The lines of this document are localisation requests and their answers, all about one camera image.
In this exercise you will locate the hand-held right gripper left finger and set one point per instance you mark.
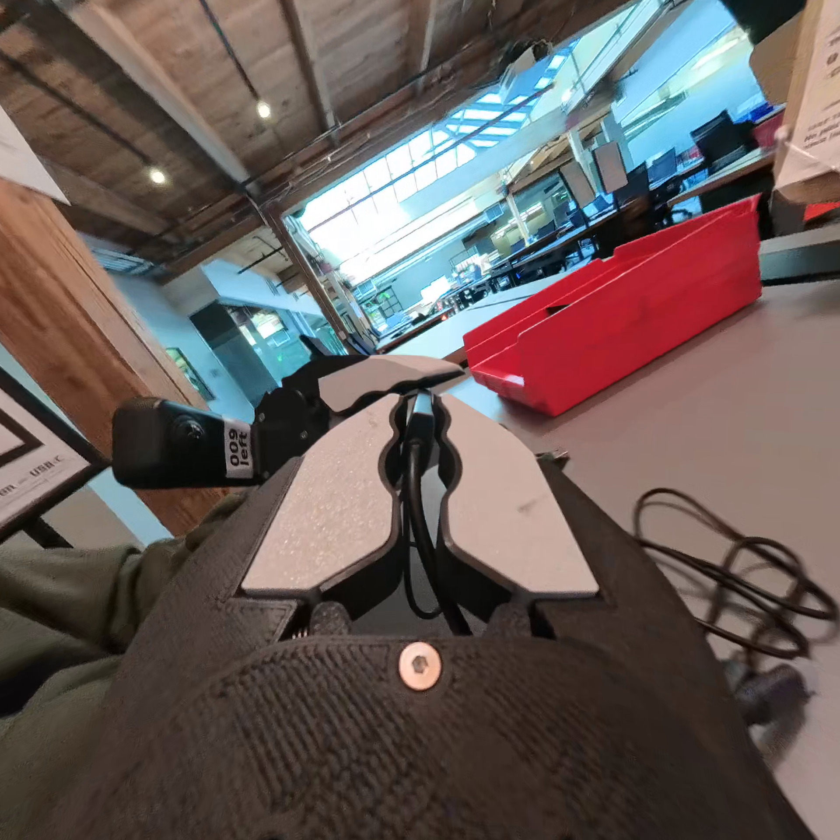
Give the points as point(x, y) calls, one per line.
point(321, 512)

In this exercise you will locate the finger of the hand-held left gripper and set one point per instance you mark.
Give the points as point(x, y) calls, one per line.
point(380, 380)

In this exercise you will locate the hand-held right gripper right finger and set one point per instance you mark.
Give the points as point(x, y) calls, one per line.
point(512, 512)

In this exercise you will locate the grey usb hub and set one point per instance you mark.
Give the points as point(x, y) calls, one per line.
point(421, 417)

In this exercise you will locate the red plastic bin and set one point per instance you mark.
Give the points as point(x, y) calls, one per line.
point(623, 315)

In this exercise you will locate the wooden pillar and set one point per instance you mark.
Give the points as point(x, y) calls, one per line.
point(79, 315)

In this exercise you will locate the black framed sign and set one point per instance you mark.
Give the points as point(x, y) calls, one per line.
point(39, 485)

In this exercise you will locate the ceiling spot light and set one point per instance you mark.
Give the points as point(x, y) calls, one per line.
point(263, 109)
point(157, 176)

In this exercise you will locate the standing white sign board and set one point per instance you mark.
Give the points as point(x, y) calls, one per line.
point(577, 185)
point(611, 167)

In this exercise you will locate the white ceiling projector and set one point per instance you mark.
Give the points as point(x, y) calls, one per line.
point(525, 65)

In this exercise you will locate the white paper sheet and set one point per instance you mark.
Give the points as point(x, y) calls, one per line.
point(19, 157)

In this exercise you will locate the small red bin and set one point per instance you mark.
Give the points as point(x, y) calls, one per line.
point(768, 129)

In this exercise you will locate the printed instruction sheet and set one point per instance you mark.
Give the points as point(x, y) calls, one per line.
point(820, 98)

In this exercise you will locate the black vertical pole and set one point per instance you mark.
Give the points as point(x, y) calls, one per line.
point(761, 16)

